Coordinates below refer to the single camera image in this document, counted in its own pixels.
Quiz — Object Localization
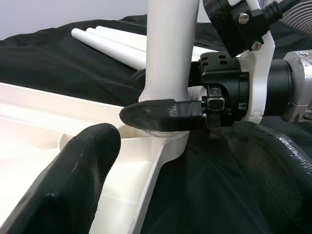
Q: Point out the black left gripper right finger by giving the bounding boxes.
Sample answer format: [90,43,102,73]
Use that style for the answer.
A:
[230,121,312,234]

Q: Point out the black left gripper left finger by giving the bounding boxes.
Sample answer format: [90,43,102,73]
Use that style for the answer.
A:
[0,123,122,234]

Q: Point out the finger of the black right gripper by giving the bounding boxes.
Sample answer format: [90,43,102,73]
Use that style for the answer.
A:
[133,69,147,89]
[119,98,204,132]

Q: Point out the white plastic table leg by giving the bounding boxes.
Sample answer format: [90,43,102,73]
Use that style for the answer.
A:
[71,28,147,71]
[85,27,148,53]
[138,0,204,103]
[95,25,148,42]

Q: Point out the white plastic children table top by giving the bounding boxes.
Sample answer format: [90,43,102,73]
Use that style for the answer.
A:
[0,82,188,234]

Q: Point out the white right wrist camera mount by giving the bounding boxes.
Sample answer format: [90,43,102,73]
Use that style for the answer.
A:
[202,0,276,122]

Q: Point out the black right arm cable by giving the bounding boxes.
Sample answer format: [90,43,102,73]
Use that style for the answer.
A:
[263,0,298,19]

